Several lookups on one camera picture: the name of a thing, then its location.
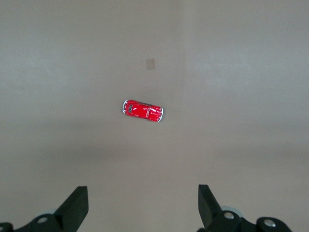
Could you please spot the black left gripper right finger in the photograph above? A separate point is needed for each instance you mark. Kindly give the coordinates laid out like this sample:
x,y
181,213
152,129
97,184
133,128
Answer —
x,y
210,210

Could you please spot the brown tape patch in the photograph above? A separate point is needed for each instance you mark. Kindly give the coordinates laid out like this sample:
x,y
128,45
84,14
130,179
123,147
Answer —
x,y
150,64

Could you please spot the red beetle toy car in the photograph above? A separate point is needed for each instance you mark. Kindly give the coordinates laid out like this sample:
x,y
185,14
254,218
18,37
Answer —
x,y
142,111

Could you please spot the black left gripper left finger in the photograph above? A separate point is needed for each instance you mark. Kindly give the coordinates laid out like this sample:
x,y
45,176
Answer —
x,y
72,210

